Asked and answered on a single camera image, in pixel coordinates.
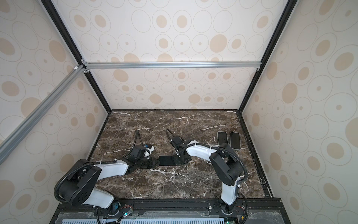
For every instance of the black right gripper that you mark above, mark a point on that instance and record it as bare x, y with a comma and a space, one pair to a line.
175, 157

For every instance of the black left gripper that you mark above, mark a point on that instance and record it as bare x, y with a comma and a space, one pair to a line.
152, 163

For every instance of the pink phone case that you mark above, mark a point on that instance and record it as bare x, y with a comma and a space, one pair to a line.
175, 158

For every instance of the black phone silver edge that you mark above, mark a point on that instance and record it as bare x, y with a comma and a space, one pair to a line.
222, 138

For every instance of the black phone white edge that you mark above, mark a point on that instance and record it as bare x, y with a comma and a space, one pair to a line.
235, 140

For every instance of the black phone purple edge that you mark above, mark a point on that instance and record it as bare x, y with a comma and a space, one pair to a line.
166, 160

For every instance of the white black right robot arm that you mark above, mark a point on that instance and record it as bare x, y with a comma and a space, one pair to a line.
226, 163

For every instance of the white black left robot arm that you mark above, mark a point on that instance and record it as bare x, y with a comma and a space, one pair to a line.
78, 185

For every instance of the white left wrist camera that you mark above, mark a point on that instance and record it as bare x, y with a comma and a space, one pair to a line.
148, 150

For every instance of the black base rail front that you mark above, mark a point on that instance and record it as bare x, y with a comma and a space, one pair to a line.
178, 211

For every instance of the aluminium rail back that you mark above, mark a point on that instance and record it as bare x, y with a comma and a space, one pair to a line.
172, 65

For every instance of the aluminium rail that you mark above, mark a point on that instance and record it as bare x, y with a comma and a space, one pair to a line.
172, 65
15, 138

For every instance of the aluminium rail left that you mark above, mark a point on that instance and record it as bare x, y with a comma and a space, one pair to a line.
15, 138

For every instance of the black corner frame post left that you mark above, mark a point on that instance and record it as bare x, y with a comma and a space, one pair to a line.
59, 24

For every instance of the black corner frame post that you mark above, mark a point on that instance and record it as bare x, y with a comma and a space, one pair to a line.
269, 50
59, 24

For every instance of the black corner frame post right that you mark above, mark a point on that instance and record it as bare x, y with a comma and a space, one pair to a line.
269, 50

